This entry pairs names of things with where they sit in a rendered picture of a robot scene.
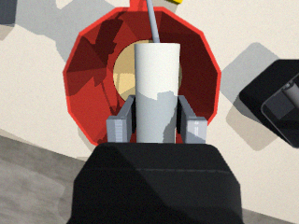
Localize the yellow rectangular tray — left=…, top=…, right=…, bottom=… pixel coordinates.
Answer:
left=166, top=0, right=182, bottom=5

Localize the red bucket with metal handle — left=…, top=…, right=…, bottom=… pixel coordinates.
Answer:
left=63, top=0, right=221, bottom=146

